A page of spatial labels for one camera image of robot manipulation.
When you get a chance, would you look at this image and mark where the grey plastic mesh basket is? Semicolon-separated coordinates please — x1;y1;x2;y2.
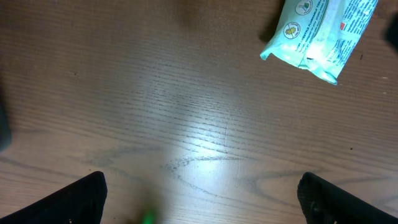
0;95;12;152

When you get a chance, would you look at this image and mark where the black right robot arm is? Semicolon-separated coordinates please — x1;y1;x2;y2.
384;13;398;51

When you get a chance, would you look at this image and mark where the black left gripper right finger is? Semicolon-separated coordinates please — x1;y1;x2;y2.
297;172;397;224

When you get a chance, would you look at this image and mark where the mint green wipes pack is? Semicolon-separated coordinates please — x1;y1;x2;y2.
261;0;378;85

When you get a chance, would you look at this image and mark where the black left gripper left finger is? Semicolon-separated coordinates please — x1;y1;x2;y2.
1;171;108;224

